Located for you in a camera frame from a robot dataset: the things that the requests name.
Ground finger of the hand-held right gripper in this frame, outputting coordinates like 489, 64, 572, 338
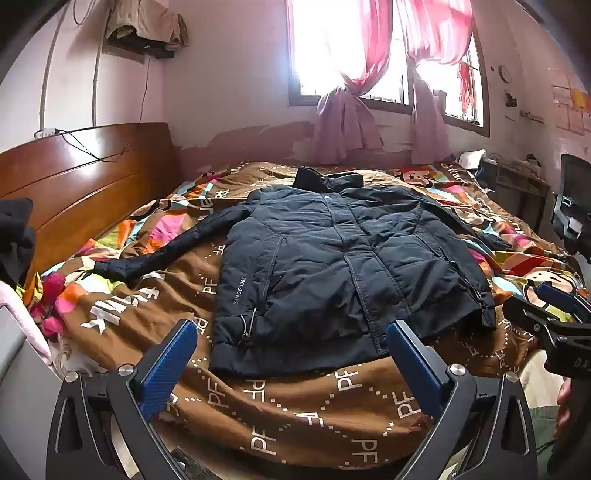
537, 282, 591, 324
502, 296, 574, 355

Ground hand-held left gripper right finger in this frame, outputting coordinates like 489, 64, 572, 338
386, 320, 539, 480

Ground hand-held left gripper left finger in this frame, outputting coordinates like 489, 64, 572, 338
45, 318, 199, 480

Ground dark blue padded jacket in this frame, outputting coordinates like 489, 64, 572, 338
92, 166, 513, 377

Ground person's right hand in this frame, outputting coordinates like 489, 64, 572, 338
556, 379, 574, 435

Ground person's green clothing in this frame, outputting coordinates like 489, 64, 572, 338
529, 405, 560, 480

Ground black office chair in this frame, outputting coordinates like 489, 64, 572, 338
551, 154, 591, 254

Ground brown printed blanket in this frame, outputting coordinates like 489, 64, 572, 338
16, 159, 589, 467

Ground floral bed sheet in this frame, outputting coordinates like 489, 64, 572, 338
48, 336, 94, 380

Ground small desk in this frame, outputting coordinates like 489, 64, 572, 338
480, 157, 553, 236

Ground magenta fuzzy cloth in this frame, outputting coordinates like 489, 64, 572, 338
41, 271, 71, 339

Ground pale pink cloth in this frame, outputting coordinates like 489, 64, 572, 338
0, 281, 51, 365

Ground wooden headboard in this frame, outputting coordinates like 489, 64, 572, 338
0, 122, 181, 282

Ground black cloth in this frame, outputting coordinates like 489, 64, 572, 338
0, 198, 37, 287

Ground red hanging cloth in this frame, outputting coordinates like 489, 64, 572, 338
456, 60, 476, 118

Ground black box on shelf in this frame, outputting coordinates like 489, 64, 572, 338
108, 37, 175, 60

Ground beige cloth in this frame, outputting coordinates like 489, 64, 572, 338
105, 0, 190, 49

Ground wall papers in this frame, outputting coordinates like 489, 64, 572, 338
551, 83, 591, 136

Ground black cable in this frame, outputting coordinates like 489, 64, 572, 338
55, 55, 153, 162

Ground white wall pipe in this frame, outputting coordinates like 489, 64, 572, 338
39, 0, 64, 132
91, 44, 103, 127

